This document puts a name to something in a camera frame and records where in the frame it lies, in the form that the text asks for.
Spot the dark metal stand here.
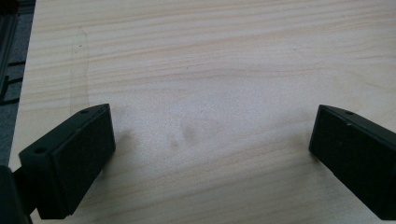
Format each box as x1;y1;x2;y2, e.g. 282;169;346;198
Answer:
0;0;37;106

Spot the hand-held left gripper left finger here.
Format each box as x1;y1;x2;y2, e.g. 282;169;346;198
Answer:
18;103;117;220

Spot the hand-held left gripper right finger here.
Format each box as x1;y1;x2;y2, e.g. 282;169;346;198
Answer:
308;104;396;221

